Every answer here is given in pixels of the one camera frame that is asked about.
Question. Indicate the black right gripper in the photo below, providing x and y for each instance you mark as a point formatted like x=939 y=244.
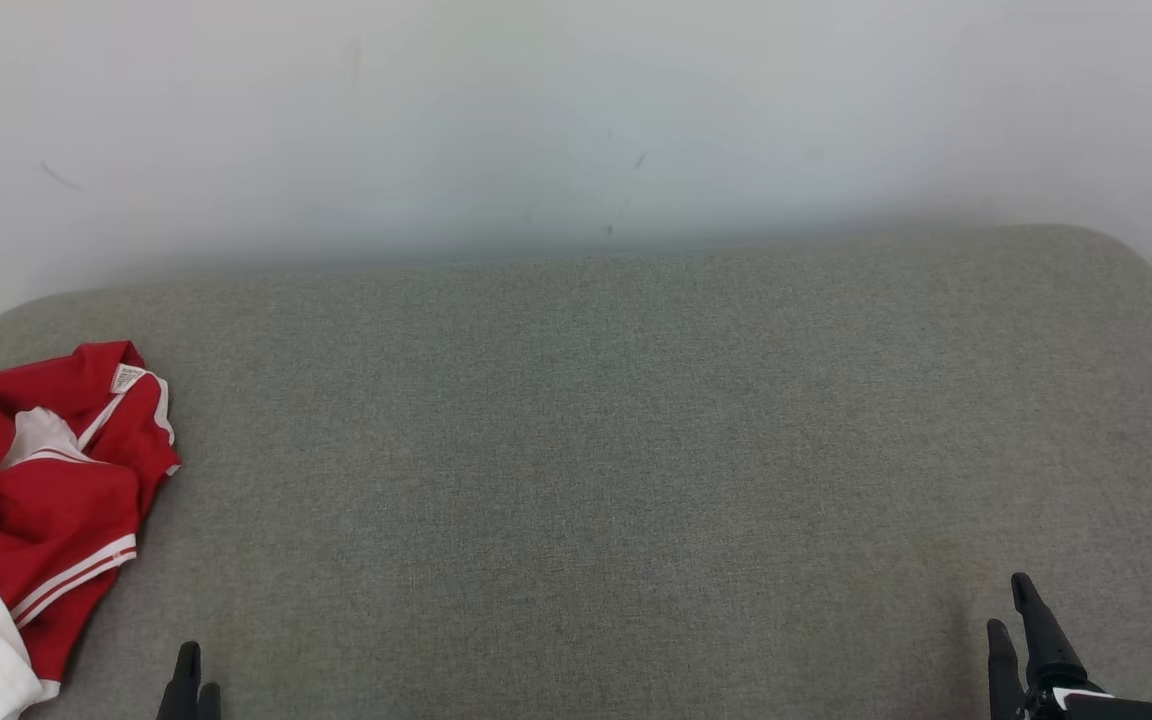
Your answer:
x=1096 y=708

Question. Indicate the grey fabric sofa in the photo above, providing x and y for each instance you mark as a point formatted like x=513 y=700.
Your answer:
x=636 y=480

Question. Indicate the red jersey with number 23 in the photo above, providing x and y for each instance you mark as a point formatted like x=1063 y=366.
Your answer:
x=46 y=540

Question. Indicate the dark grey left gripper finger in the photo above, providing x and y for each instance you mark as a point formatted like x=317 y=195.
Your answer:
x=183 y=690
x=209 y=705

